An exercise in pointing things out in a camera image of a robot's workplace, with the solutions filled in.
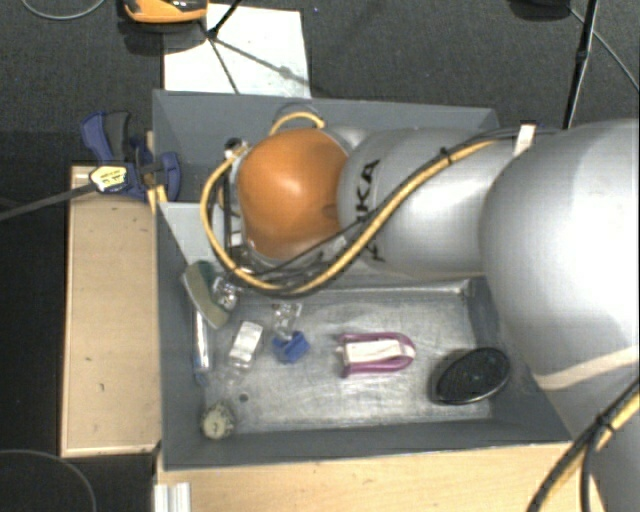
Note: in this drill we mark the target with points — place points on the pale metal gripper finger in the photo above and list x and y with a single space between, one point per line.
287 318
226 296

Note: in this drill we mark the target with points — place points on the silver and green flat tool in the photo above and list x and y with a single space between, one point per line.
206 295

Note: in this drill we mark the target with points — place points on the blue plastic clip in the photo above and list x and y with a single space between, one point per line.
291 347

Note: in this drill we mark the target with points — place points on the silver and blue tube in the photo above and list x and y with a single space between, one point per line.
201 345

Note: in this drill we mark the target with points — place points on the grey metal bin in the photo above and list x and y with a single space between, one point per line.
320 395

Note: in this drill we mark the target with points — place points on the pale wood flat board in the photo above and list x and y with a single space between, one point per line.
112 320

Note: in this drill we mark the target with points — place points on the small cream round clock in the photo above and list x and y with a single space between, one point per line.
217 422

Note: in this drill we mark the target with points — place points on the black round disc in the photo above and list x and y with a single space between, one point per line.
472 375

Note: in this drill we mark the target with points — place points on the black cylinder on white bracket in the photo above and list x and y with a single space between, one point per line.
233 148

